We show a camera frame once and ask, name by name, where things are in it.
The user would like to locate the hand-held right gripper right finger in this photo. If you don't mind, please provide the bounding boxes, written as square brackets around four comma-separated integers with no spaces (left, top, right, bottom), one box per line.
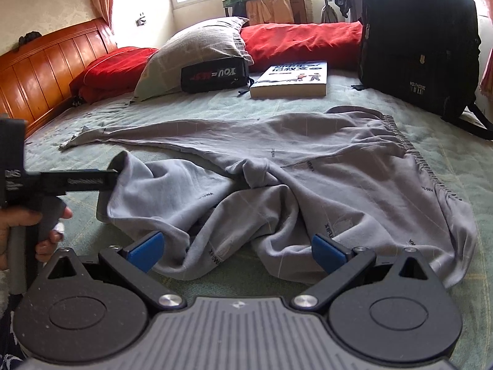
[290,233,428,313]

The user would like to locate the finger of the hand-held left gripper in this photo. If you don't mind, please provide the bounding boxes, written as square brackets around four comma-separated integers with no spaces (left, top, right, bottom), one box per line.
[39,168,121,197]

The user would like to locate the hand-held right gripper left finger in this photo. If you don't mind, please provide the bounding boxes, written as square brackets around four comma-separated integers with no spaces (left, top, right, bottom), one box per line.
[48,230,188,312]

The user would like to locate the grey pants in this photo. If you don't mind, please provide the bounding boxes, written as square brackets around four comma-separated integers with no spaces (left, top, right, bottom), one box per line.
[58,105,478,289]

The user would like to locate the person's left hand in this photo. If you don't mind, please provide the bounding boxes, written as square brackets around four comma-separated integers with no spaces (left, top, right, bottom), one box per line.
[0,205,74,272]

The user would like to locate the wooden headboard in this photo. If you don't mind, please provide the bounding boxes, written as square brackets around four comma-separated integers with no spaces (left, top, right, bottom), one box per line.
[0,18,118,139]

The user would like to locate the green plaid blanket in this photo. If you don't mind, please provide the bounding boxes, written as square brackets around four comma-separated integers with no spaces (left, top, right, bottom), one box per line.
[24,67,493,370]

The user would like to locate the person's blue patterned clothing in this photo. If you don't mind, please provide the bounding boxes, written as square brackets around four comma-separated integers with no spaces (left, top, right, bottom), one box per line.
[0,304,27,365]

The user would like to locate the black pouch with red print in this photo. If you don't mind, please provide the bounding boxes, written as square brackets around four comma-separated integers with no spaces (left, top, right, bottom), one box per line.
[180,57,255,95]

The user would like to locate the grey green pillow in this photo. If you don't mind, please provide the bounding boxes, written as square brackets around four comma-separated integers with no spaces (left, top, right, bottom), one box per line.
[131,16,255,103]

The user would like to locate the white and blue book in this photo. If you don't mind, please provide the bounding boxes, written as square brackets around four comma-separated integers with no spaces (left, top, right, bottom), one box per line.
[250,61,328,99]

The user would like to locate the black backpack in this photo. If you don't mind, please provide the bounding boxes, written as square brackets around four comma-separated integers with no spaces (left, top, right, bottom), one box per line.
[350,0,493,141]

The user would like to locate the brown cardboard box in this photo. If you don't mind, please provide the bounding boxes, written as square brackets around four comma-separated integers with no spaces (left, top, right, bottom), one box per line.
[289,0,313,24]

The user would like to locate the orange cardboard box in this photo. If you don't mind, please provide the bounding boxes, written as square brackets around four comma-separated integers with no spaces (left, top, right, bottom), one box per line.
[246,0,295,25]

